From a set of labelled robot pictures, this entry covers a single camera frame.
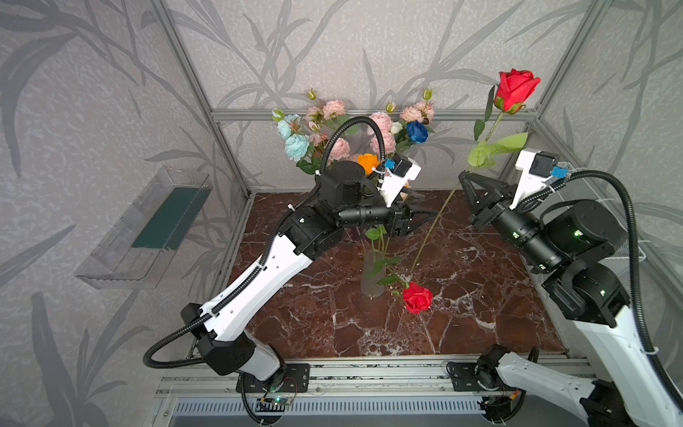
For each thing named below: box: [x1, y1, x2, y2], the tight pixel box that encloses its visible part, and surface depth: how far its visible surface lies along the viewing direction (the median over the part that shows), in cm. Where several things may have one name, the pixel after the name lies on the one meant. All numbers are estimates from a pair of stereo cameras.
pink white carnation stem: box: [305, 87, 351, 132], surface depth 84 cm
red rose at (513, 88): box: [410, 69, 541, 273], surface depth 40 cm
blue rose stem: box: [406, 120, 429, 145], surface depth 77 cm
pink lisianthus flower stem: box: [400, 88, 436, 125], surface depth 81 cm
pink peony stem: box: [327, 136, 351, 167], surface depth 78 cm
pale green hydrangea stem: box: [271, 106, 322, 175], surface depth 72 cm
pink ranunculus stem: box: [368, 112, 397, 155], surface depth 78 cm
